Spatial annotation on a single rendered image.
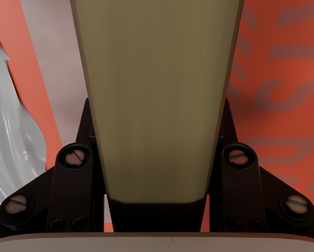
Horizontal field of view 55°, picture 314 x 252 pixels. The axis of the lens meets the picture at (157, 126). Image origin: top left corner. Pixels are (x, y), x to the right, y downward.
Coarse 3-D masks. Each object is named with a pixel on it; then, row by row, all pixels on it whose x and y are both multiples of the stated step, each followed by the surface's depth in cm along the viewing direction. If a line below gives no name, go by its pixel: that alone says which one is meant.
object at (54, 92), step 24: (24, 72) 17; (48, 72) 17; (72, 72) 17; (24, 96) 18; (48, 96) 18; (72, 96) 18; (48, 120) 20; (72, 120) 20; (48, 144) 21; (48, 168) 23
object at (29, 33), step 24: (0, 0) 15; (24, 0) 14; (48, 0) 14; (0, 24) 15; (24, 24) 15; (48, 24) 15; (72, 24) 15; (24, 48) 16; (48, 48) 16; (72, 48) 16
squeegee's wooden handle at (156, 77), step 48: (96, 0) 5; (144, 0) 5; (192, 0) 5; (240, 0) 5; (96, 48) 5; (144, 48) 5; (192, 48) 5; (96, 96) 6; (144, 96) 6; (192, 96) 6; (144, 144) 7; (192, 144) 7; (144, 192) 8; (192, 192) 8
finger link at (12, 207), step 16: (80, 128) 11; (96, 144) 10; (96, 160) 10; (48, 176) 10; (96, 176) 10; (16, 192) 9; (32, 192) 9; (48, 192) 9; (96, 192) 11; (0, 208) 9; (16, 208) 9; (32, 208) 9; (16, 224) 9; (32, 224) 9
